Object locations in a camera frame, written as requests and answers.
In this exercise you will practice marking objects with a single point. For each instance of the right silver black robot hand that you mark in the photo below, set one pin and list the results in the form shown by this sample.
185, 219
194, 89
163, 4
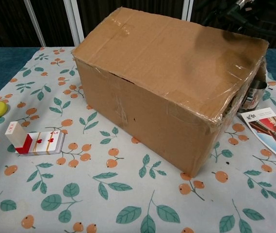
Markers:
261, 26

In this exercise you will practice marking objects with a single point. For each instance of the brown cardboard shipping box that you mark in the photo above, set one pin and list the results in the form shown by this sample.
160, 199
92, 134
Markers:
152, 85

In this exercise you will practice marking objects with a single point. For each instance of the stainless steel measuring cup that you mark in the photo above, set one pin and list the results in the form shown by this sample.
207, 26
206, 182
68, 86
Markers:
255, 95

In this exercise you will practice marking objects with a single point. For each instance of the red building postcard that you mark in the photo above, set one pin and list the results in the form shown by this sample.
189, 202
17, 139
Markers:
271, 133

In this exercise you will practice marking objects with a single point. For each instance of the floral orange fruit tablecloth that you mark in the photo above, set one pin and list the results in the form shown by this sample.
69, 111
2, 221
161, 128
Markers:
103, 194

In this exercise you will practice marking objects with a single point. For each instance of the playing card deck with bands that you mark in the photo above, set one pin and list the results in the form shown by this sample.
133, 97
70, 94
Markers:
50, 144

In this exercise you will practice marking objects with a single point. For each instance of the white and red block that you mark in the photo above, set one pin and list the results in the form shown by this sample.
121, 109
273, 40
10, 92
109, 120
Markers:
15, 132

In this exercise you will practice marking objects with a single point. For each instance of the slanted white frame post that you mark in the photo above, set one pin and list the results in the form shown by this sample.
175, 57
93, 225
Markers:
34, 24

